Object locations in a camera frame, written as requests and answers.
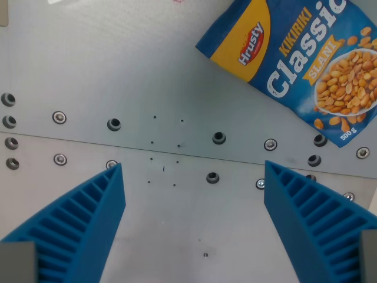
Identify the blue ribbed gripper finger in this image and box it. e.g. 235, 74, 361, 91
0, 162, 127, 283
263, 160, 377, 283

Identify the blue Hrusty peanut bag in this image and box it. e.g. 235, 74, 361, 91
195, 0, 377, 149

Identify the beige plate edge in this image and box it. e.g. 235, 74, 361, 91
0, 0, 10, 28

